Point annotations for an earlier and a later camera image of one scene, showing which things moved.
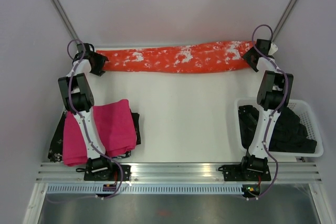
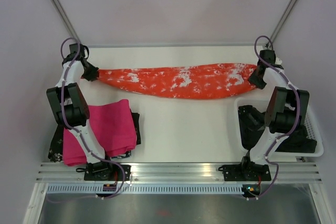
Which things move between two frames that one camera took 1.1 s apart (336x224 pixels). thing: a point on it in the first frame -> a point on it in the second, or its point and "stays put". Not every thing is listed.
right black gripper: [248, 56] -> [252, 79]
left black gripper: [101, 60] -> [94, 74]
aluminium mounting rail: [172, 171] stays put
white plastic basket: [306, 115] stays put
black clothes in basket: [289, 135] stays put
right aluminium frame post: [291, 5] stays put
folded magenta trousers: [115, 124] stays put
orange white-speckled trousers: [222, 56] -> [187, 82]
